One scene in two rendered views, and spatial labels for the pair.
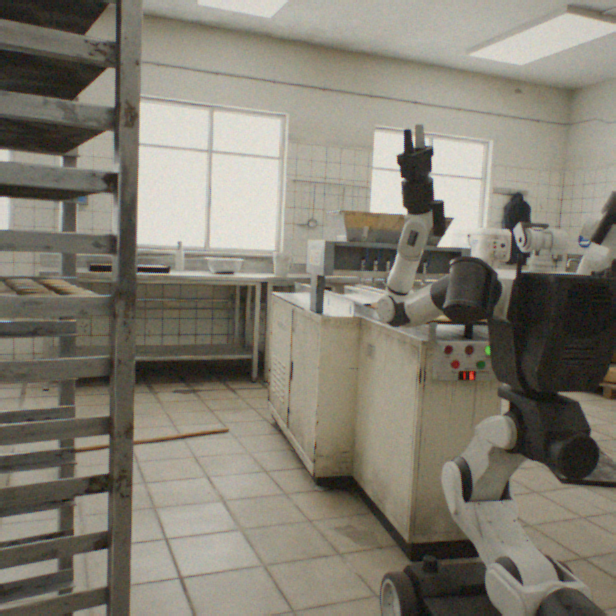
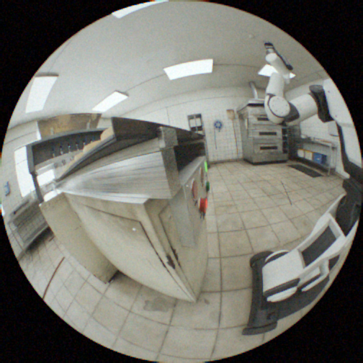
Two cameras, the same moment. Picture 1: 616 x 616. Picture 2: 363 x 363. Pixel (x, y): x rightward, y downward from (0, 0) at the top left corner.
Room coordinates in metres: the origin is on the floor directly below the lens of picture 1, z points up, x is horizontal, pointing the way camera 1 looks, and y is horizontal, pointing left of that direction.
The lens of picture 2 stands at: (2.13, -0.36, 0.89)
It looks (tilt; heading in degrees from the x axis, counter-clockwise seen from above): 19 degrees down; 307
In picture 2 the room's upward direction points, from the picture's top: 11 degrees counter-clockwise
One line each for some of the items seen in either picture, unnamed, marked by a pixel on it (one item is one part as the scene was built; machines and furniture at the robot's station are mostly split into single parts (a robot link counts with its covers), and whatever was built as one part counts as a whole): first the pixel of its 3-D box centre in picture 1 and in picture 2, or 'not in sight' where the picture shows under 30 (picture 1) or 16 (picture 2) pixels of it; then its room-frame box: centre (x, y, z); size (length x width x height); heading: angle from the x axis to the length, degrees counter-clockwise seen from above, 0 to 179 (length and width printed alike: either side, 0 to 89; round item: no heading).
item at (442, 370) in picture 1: (465, 360); (197, 191); (2.25, -0.58, 0.77); 0.24 x 0.04 x 0.14; 104
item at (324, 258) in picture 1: (385, 278); (72, 160); (3.10, -0.38, 1.01); 0.72 x 0.33 x 0.34; 104
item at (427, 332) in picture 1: (348, 303); (60, 185); (3.17, -0.21, 0.87); 2.01 x 0.03 x 0.07; 14
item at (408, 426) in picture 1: (419, 420); (139, 241); (2.60, -0.49, 0.45); 0.70 x 0.34 x 0.90; 14
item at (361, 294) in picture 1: (403, 305); (88, 172); (3.24, -0.49, 0.87); 2.01 x 0.03 x 0.07; 14
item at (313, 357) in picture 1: (350, 377); (84, 216); (3.56, -0.27, 0.42); 1.28 x 0.72 x 0.84; 14
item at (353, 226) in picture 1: (388, 229); (67, 130); (3.10, -0.38, 1.25); 0.56 x 0.29 x 0.14; 104
